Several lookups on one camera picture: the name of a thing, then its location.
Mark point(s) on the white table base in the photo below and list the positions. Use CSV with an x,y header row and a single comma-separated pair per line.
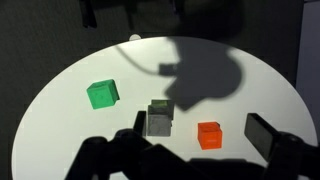
x,y
135,37

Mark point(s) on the gray block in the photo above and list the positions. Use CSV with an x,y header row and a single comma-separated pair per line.
x,y
159,121

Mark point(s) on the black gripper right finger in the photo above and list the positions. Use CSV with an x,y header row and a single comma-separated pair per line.
x,y
263,136

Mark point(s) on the black upright stand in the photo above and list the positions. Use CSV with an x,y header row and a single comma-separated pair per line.
x,y
88,13

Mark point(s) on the lime green block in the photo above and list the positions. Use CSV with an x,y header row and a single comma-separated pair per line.
x,y
162,103

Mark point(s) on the orange block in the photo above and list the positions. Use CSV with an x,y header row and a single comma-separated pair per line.
x,y
210,136

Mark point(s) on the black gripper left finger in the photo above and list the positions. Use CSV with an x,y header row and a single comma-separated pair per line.
x,y
140,123

